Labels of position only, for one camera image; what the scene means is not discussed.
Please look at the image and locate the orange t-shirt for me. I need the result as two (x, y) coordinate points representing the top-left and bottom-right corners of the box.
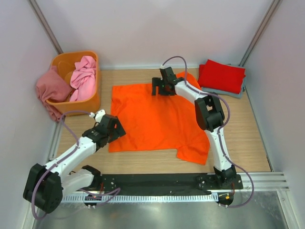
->
(109, 83), (210, 165)

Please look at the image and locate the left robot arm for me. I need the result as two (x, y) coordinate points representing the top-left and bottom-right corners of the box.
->
(23, 110), (126, 219)

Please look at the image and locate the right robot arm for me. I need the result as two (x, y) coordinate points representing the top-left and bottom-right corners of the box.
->
(152, 66), (237, 189)

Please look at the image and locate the folded red t-shirt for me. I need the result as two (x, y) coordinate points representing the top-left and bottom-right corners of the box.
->
(196, 59), (246, 94)

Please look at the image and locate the light pink crumpled shirt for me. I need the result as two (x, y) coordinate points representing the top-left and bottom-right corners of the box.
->
(70, 55), (96, 102)

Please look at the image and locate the dusty pink crumpled shirt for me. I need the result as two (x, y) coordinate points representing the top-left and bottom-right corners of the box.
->
(35, 66), (72, 122)

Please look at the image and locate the folded grey t-shirt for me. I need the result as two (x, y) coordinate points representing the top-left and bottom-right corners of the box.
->
(199, 63), (247, 100)

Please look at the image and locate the orange plastic basket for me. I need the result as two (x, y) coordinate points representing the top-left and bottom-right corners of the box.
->
(46, 51), (101, 113)

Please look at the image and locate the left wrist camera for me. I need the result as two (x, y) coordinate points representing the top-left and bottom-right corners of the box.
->
(89, 109), (106, 123)

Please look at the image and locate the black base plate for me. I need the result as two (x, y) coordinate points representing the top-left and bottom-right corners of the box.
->
(95, 173), (244, 198)

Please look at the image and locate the white slotted cable duct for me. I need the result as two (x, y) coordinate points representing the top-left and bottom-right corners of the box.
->
(61, 193), (218, 203)

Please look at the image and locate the right corner aluminium post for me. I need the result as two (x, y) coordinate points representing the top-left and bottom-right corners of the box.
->
(239, 0), (283, 67)

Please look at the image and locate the corner aluminium post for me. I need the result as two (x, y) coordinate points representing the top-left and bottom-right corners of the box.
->
(239, 0), (283, 67)
(28, 0), (63, 54)

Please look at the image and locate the left corner aluminium post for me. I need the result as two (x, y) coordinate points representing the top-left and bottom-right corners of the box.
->
(28, 0), (63, 54)

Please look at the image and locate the aluminium rail frame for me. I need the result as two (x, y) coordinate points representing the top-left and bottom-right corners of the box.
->
(23, 115), (287, 214)

